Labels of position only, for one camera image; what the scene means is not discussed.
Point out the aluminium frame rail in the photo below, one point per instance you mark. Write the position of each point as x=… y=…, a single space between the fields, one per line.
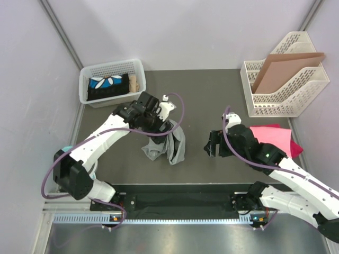
x=70 y=227

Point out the teal cat ear headphones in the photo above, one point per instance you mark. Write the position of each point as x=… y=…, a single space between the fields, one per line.
x=92 y=171

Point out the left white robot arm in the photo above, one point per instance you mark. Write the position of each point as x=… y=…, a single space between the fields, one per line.
x=72 y=169

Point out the white file organizer rack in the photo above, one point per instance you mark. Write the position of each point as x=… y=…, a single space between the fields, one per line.
x=291 y=99

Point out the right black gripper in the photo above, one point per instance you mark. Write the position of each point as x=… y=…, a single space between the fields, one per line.
x=214 y=138

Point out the beige folded cloth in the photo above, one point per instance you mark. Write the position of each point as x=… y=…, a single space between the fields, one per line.
x=133 y=84

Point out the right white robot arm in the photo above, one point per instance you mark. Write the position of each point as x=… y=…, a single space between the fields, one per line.
x=314 y=202

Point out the grey slotted cable duct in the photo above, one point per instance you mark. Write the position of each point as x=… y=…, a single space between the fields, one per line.
x=159 y=219

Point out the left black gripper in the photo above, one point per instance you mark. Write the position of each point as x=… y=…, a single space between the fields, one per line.
x=160 y=123

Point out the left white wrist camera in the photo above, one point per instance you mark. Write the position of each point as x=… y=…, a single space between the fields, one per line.
x=164 y=108

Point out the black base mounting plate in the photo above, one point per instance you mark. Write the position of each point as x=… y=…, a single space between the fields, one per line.
x=186 y=201

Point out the black shirt with flower print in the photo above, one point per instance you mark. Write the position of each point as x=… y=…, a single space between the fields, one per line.
x=109 y=86

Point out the light pink folded shirt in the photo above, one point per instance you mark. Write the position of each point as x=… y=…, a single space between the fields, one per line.
x=278 y=137

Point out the white perforated plastic basket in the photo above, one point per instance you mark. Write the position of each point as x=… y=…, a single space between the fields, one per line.
x=130 y=67

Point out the grey t shirt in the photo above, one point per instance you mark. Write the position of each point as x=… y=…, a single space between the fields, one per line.
x=172 y=145

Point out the magenta folded shirt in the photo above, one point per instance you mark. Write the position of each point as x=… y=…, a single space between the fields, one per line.
x=295 y=149

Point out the brown cardboard sheet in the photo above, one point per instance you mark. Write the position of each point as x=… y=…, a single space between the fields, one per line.
x=280 y=68

